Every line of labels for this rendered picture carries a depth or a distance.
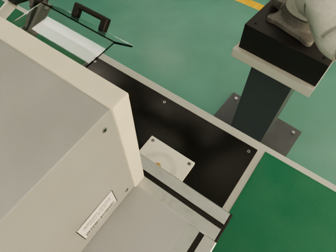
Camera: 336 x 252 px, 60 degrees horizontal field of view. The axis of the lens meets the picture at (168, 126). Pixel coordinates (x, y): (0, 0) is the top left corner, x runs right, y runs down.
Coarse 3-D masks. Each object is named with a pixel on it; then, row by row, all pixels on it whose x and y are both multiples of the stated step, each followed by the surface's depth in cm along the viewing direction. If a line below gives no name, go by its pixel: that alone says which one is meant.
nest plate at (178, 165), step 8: (152, 136) 85; (144, 144) 84; (152, 144) 84; (160, 144) 84; (144, 152) 82; (152, 152) 82; (160, 152) 82; (168, 152) 82; (176, 152) 82; (152, 160) 81; (160, 160) 81; (168, 160) 81; (176, 160) 81; (184, 160) 81; (168, 168) 80; (176, 168) 80; (184, 168) 80; (176, 176) 79; (184, 176) 79
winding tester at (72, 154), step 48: (0, 48) 29; (48, 48) 29; (0, 96) 26; (48, 96) 26; (96, 96) 26; (0, 144) 24; (48, 144) 24; (96, 144) 26; (0, 192) 22; (48, 192) 24; (96, 192) 32; (0, 240) 22; (48, 240) 28
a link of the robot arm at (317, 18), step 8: (312, 0) 71; (320, 0) 69; (328, 0) 67; (304, 8) 85; (312, 8) 71; (320, 8) 69; (328, 8) 68; (312, 16) 73; (320, 16) 71; (328, 16) 69; (312, 24) 75; (320, 24) 72; (328, 24) 70; (312, 32) 79; (320, 32) 73; (328, 32) 72; (320, 40) 75; (328, 40) 72; (320, 48) 76; (328, 48) 73; (328, 56) 76
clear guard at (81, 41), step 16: (32, 16) 70; (48, 16) 70; (64, 16) 70; (32, 32) 67; (48, 32) 67; (64, 32) 67; (80, 32) 67; (96, 32) 67; (64, 48) 64; (80, 48) 64; (96, 48) 64
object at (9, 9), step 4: (4, 4) 85; (8, 4) 85; (12, 4) 86; (0, 8) 85; (4, 8) 86; (8, 8) 86; (12, 8) 87; (0, 12) 86; (4, 12) 86; (8, 12) 87; (4, 16) 87
